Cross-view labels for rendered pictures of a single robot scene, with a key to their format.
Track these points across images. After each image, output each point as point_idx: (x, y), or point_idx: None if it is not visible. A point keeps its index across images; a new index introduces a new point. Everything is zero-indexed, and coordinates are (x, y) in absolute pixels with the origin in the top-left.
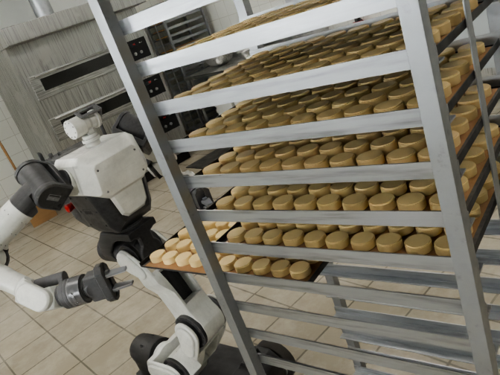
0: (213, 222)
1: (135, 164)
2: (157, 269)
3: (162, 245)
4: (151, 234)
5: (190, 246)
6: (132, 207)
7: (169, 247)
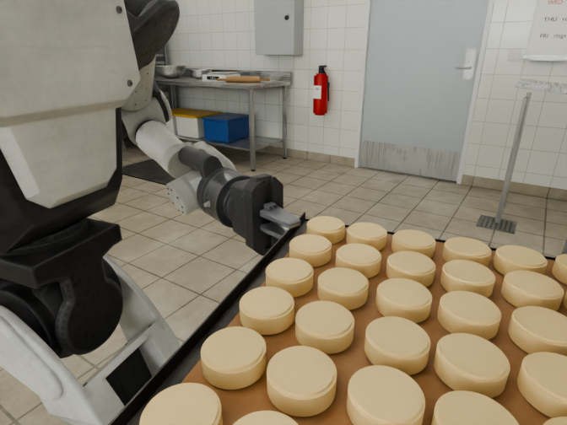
0: (364, 286)
1: (110, 56)
2: (101, 374)
3: (183, 347)
4: (103, 269)
5: (352, 401)
6: (70, 185)
7: (229, 375)
